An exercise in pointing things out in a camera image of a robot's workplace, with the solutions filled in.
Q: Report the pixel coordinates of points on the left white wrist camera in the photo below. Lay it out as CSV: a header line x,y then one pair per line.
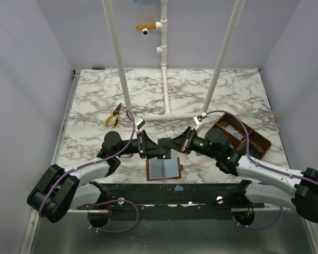
x,y
139,123

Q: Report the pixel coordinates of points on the white PVC pipe frame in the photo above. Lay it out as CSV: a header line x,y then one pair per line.
x,y
162,50

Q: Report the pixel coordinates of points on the aluminium rail frame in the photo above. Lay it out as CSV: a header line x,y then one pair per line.
x,y
34,218

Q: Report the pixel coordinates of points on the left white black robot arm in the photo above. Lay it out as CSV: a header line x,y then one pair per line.
x,y
60,189

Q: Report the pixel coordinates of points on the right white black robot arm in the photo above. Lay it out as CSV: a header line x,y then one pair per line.
x,y
294,189

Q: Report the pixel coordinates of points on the grey card in tray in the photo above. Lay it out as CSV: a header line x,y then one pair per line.
x,y
234,132

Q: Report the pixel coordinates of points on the brown leather card holder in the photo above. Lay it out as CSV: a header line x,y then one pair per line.
x,y
162,169

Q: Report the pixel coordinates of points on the orange pipe hook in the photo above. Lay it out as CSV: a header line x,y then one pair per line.
x,y
156,25

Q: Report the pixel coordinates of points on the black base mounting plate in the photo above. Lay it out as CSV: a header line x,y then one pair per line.
x,y
173,201

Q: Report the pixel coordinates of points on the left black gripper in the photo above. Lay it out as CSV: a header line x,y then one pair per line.
x,y
142,144

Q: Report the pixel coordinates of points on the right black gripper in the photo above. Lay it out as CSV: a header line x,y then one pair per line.
x,y
187,141

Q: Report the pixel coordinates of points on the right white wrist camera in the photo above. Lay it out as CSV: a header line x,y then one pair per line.
x,y
199,121

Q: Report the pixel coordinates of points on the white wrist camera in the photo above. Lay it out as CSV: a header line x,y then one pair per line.
x,y
199,121
139,123

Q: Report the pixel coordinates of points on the blue white small ball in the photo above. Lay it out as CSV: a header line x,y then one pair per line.
x,y
145,32

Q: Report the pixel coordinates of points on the yellow handled pliers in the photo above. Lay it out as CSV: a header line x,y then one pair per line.
x,y
114,115

